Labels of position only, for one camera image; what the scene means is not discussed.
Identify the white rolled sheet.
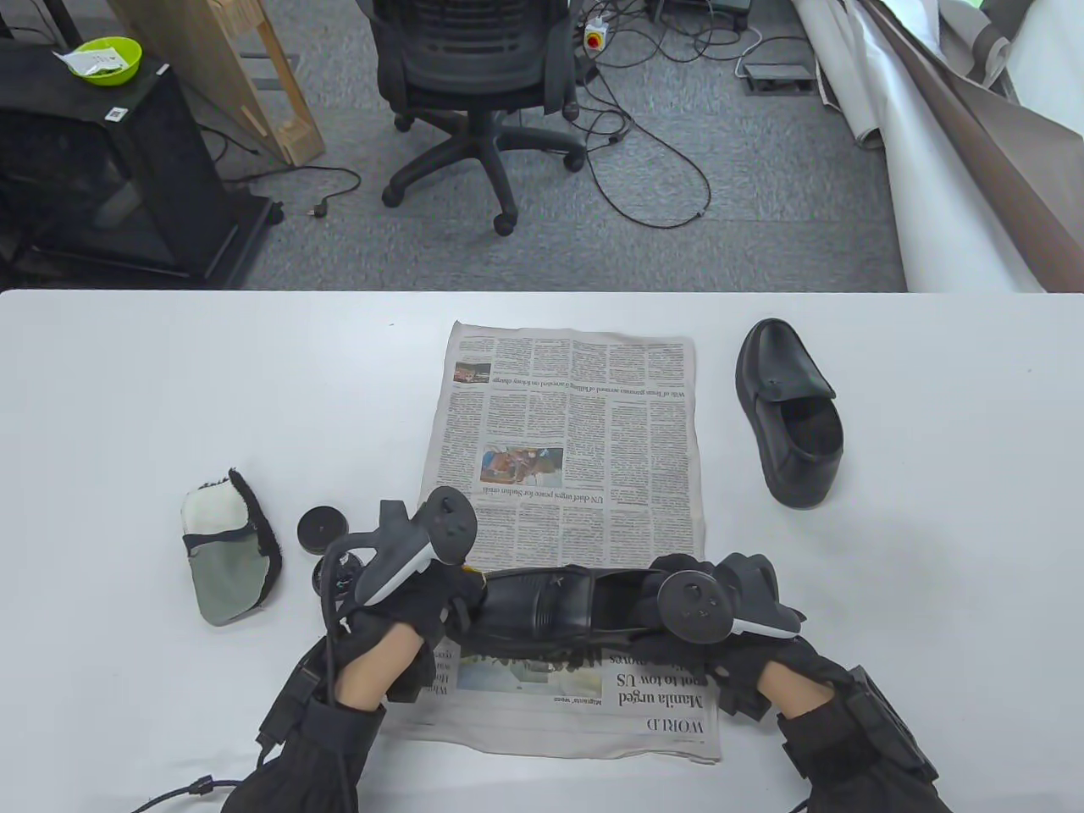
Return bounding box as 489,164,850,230
792,0,1051,293

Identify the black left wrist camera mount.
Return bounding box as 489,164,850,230
257,648,340,755

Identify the black cabinet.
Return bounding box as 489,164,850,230
0,38,285,289

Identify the white paper packet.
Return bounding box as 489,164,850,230
53,47,126,79

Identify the white grey polishing cloth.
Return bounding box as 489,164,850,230
181,467,283,628

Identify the green bowl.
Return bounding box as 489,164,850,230
64,36,143,86

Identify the person's left hand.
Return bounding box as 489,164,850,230
326,559,488,704

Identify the grey fabric sheet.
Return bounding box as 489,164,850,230
932,0,1038,90

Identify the long black floor cable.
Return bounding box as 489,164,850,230
584,51,712,230

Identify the black cable with plug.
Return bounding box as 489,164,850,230
222,166,363,219

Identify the grey floor box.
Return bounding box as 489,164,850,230
742,62,817,95

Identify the printed newspaper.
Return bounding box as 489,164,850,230
385,320,722,763

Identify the black shoe polish tin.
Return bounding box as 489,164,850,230
309,555,365,604

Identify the black metal post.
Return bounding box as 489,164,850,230
38,0,86,47

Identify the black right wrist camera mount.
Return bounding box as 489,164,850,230
847,673,941,788

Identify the person's right forearm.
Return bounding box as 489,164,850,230
775,673,941,813

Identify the grey hand controller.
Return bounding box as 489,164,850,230
656,555,805,644
320,487,479,632

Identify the black round shoe polish lid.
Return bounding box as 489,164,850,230
296,506,349,556

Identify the person's right hand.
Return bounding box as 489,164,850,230
631,552,858,727

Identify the black leather shoe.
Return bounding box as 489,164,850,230
734,318,845,509
462,566,678,661

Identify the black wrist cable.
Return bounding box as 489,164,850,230
127,777,242,813

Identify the wooden frame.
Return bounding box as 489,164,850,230
110,0,327,167

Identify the brown rolled sheet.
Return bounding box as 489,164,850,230
860,0,1084,293

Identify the person's left forearm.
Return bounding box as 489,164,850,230
222,631,424,813

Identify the black office chair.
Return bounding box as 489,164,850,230
370,0,588,236

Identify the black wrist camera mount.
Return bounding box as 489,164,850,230
257,648,340,755
847,673,941,788

